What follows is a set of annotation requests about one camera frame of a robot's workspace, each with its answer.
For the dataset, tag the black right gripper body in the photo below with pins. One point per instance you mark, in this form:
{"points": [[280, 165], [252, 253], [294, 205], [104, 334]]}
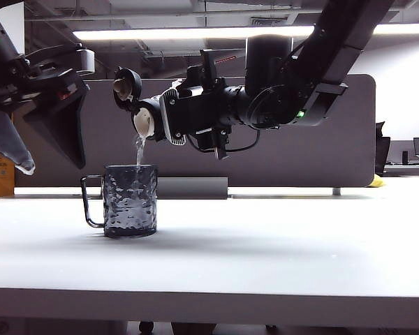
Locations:
{"points": [[206, 108]]}

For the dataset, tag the right gripper finger silver edge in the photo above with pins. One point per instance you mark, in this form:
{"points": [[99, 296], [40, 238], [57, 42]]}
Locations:
{"points": [[171, 118]]}

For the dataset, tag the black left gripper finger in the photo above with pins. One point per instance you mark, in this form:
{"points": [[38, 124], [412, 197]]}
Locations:
{"points": [[66, 129], [7, 139]]}

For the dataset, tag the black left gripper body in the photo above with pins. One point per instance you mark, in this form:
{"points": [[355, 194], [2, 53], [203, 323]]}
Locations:
{"points": [[38, 83]]}

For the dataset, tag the black Thermos flask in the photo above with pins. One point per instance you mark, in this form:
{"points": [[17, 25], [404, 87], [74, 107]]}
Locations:
{"points": [[145, 117]]}

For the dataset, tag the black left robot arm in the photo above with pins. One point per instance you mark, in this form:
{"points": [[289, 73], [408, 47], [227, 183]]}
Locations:
{"points": [[0, 35]]}

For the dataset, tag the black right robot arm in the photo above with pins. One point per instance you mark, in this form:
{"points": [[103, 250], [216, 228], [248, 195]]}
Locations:
{"points": [[300, 76]]}

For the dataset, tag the clear water stream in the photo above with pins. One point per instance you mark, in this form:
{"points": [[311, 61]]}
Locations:
{"points": [[140, 153]]}

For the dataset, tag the yellow paper bag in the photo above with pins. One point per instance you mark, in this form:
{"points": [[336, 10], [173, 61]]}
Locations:
{"points": [[3, 181]]}

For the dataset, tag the long ceiling light strip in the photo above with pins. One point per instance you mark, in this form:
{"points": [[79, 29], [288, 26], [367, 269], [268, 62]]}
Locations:
{"points": [[181, 33]]}

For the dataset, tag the dark textured glass mug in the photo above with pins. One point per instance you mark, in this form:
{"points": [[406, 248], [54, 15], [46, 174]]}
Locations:
{"points": [[131, 206]]}

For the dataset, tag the gray desk divider panel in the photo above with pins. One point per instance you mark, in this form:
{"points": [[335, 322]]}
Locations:
{"points": [[300, 153]]}

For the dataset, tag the ceiling air vent grille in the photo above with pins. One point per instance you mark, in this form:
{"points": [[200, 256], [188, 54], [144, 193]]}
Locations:
{"points": [[268, 21]]}

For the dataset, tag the black office chair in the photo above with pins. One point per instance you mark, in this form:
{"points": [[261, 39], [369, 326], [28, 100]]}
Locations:
{"points": [[382, 153]]}

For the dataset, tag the small yellow object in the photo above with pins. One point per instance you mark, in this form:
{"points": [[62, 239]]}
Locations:
{"points": [[378, 181]]}

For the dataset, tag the black caster wheel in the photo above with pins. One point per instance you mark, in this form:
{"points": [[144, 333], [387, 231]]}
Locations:
{"points": [[146, 327]]}

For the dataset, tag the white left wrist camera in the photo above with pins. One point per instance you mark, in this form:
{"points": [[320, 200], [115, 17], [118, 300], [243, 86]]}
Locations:
{"points": [[86, 61]]}

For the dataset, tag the gray divider bracket foot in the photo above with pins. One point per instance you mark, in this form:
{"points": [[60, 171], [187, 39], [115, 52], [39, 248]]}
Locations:
{"points": [[336, 191]]}

